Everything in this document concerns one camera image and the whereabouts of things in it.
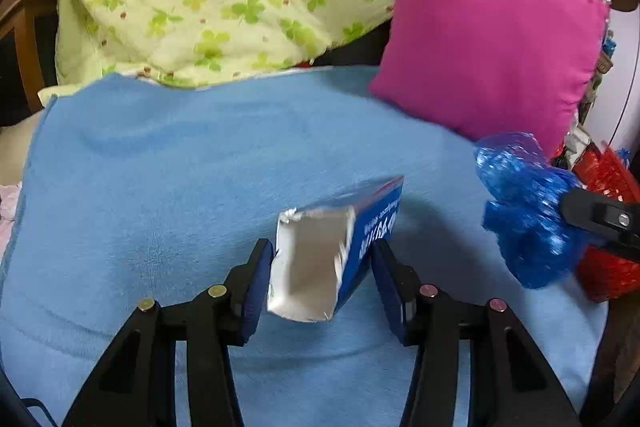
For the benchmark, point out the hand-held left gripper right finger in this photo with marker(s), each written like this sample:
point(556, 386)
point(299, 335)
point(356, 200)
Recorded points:
point(387, 292)

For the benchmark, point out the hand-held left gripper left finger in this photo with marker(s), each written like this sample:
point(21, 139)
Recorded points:
point(255, 292)

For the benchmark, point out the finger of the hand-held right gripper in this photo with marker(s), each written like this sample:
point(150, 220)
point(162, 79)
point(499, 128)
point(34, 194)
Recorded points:
point(600, 217)

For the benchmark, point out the blue white carton box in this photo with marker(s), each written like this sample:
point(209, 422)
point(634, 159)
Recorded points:
point(310, 267)

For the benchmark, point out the red plastic mesh basket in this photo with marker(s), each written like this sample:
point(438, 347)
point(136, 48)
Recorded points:
point(610, 277)

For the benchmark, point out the blue plastic bag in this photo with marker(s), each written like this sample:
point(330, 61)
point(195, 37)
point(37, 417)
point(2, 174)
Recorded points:
point(525, 217)

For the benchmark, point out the light blue blanket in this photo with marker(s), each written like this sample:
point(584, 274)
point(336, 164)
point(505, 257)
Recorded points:
point(150, 182)

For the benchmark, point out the magenta pillow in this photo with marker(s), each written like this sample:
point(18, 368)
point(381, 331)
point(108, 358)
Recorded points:
point(490, 47)

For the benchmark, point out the pink cloth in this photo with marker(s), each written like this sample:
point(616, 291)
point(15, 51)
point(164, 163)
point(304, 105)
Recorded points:
point(7, 207)

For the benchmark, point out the wooden bed frame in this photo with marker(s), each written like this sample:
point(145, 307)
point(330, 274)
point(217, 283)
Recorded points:
point(25, 37)

